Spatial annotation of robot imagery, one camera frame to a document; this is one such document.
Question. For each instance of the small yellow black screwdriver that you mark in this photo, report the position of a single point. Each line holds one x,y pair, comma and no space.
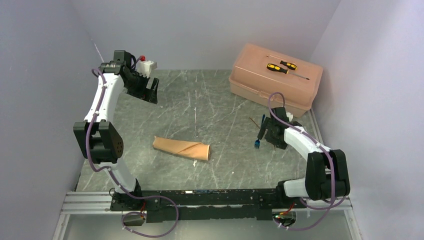
289,65

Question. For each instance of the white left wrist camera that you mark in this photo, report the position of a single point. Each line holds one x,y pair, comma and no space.
145,67

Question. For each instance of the aluminium frame rail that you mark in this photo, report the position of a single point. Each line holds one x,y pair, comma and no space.
90,216

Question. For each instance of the large yellow black screwdriver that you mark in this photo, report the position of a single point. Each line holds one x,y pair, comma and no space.
278,69

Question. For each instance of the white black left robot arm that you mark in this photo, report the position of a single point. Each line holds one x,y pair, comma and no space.
98,139

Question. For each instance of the thin wooden chopstick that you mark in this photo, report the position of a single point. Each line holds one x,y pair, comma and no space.
255,122

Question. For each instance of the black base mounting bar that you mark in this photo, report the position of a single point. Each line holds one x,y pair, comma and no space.
216,204

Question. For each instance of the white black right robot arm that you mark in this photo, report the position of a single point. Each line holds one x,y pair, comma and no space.
326,175

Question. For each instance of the peach plastic toolbox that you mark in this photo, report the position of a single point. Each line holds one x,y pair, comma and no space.
251,79

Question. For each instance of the peach satin napkin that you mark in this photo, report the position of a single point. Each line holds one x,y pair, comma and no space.
188,149

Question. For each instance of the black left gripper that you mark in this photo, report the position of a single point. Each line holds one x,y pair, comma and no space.
147,94

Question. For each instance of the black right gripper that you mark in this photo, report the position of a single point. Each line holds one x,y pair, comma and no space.
268,125

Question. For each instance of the blue plastic fork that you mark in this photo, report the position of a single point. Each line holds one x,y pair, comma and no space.
260,134

